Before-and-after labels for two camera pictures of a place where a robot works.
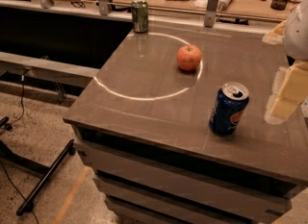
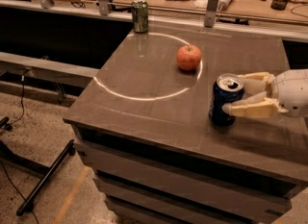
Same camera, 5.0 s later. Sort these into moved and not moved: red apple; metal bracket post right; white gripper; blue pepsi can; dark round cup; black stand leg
Moved: white gripper; blue pepsi can
Not moved: red apple; metal bracket post right; dark round cup; black stand leg
